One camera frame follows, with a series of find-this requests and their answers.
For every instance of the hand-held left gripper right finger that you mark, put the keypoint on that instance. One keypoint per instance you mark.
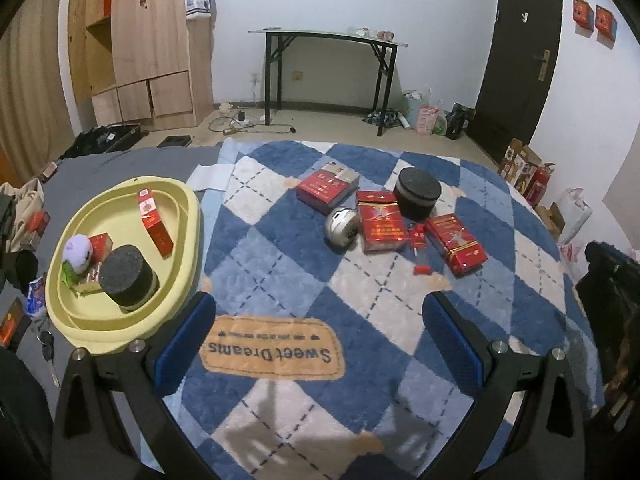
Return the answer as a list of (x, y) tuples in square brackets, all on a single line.
[(452, 344)]

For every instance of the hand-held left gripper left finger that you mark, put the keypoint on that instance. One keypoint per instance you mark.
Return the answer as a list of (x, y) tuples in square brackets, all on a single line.
[(186, 340)]

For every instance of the red box with gold band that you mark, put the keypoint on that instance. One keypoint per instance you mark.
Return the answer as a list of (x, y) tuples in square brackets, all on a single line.
[(457, 245)]

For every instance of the pale yellow plastic basin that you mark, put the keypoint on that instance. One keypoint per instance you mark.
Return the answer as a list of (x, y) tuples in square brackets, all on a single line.
[(185, 220)]

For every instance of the wide red box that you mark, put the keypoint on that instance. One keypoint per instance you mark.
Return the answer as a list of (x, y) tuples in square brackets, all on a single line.
[(381, 225)]

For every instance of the black foam cylinder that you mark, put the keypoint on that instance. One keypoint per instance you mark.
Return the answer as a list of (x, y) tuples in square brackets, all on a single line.
[(127, 272), (417, 192)]

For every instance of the red and grey box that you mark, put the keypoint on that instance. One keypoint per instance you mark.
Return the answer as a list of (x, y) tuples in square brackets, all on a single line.
[(322, 187)]

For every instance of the tiny red plastic piece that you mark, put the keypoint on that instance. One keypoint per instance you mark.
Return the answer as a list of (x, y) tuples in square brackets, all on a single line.
[(421, 270)]

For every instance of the small red lighter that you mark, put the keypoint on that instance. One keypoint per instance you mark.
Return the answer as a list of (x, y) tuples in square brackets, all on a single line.
[(416, 239)]

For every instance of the beige small carton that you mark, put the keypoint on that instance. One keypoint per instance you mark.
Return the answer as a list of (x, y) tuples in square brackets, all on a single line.
[(90, 282)]

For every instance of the slim dark red box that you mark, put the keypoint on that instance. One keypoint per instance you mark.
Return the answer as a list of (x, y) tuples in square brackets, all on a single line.
[(155, 222)]

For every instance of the small red box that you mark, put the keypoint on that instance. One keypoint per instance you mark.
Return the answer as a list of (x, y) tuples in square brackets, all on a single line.
[(101, 246)]

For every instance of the green plastic toy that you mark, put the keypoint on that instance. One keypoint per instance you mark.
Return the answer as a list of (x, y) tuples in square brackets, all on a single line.
[(69, 275)]

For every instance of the blue plaid blanket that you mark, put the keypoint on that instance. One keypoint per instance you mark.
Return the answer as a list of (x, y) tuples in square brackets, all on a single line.
[(310, 285)]

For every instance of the red fire extinguisher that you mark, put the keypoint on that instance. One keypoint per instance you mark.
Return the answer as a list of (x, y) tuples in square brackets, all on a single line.
[(537, 185)]

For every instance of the keys with black fob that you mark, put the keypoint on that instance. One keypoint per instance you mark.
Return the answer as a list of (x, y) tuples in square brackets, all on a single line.
[(47, 347)]

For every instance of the white purple plush ball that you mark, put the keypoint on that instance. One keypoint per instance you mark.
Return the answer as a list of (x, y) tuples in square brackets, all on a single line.
[(77, 252)]

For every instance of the blue snack packet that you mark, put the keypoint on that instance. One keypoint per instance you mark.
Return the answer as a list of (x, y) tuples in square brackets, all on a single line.
[(36, 296)]

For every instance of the silver round metal object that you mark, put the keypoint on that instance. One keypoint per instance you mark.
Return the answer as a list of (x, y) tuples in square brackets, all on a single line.
[(340, 227)]

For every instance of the white cloth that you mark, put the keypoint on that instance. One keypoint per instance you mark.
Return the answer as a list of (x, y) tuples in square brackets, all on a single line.
[(210, 176)]

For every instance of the printed cardboard box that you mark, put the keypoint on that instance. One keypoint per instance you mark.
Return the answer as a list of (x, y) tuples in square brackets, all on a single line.
[(517, 162)]

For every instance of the black and orange box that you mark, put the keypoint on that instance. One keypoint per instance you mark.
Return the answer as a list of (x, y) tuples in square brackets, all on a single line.
[(12, 322)]

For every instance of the red and white box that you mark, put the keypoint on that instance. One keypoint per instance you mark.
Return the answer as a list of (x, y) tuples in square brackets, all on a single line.
[(37, 227)]

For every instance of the grey bed sheet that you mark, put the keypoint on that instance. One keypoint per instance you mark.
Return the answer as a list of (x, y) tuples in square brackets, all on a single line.
[(100, 165)]

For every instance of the flat black panel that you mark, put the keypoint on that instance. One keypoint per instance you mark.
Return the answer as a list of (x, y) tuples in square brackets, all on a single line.
[(175, 141)]

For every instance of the beige clothing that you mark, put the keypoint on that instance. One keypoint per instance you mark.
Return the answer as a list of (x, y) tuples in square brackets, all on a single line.
[(25, 205)]

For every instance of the open black case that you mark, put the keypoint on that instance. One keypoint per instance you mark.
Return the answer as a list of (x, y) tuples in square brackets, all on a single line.
[(100, 139)]

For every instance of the black bag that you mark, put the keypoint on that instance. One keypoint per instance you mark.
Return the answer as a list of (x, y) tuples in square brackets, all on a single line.
[(457, 122)]

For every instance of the red and white bag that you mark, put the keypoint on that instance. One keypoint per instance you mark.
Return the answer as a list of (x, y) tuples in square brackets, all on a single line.
[(427, 120)]

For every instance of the plaid cloth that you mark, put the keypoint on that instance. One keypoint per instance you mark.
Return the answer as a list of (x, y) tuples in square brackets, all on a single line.
[(382, 119)]

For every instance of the translucent white plastic bag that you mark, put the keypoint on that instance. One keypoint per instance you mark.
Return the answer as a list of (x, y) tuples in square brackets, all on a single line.
[(417, 105)]

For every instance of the dark brown door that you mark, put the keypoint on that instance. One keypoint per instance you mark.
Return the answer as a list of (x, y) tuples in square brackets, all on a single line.
[(520, 60)]

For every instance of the beige curtain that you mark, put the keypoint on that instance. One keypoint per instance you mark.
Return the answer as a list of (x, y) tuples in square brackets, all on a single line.
[(30, 100)]

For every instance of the wooden wardrobe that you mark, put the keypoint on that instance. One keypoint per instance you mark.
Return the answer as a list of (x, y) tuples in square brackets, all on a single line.
[(150, 35)]

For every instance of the black folding table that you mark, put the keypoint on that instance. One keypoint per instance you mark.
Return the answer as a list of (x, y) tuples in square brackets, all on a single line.
[(325, 37)]

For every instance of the hanging white plastic bag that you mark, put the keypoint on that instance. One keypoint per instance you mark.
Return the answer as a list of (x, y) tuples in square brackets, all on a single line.
[(197, 2)]

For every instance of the red wall decoration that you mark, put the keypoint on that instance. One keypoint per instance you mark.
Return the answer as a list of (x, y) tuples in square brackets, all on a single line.
[(606, 22), (583, 14)]

